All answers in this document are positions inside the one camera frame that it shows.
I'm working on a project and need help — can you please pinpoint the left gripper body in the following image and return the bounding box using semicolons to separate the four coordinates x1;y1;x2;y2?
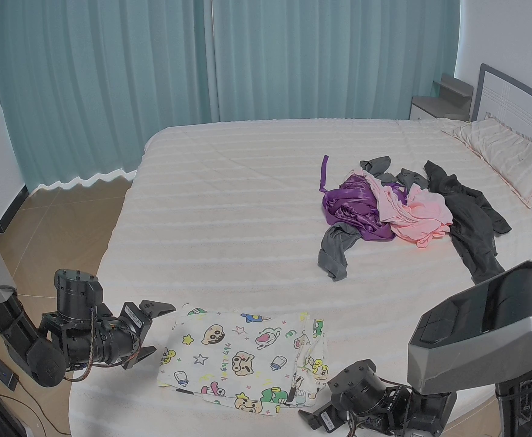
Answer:
94;302;154;368

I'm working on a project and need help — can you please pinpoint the dark grey garment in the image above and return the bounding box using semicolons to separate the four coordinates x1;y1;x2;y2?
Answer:
423;160;513;286

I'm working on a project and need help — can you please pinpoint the black power adapter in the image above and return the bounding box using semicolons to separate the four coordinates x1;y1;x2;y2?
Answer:
0;355;20;391

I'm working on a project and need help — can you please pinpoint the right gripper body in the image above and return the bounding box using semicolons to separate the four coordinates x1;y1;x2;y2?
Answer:
299;401;342;432

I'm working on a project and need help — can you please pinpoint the cream pillow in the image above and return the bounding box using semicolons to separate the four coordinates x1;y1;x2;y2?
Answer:
441;113;532;208

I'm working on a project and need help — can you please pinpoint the grey and white bedside table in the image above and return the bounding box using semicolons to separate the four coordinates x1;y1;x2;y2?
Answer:
409;73;475;121

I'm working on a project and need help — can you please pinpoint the blue-green curtain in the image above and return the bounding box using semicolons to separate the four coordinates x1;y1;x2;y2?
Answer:
209;0;461;122
0;0;214;191

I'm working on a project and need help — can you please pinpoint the bed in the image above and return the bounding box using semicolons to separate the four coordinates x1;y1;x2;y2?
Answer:
68;63;532;437

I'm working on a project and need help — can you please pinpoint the pink garment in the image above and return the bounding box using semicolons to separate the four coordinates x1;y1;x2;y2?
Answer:
348;168;453;249

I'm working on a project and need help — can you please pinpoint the white printed pyjama top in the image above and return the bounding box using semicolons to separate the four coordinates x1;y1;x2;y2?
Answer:
157;307;330;415

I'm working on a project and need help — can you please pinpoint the purple garment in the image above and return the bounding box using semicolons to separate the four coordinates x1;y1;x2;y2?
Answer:
319;154;405;241

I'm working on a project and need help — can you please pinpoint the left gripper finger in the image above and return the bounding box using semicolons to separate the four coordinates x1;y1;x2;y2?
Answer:
127;345;157;371
140;300;176;320

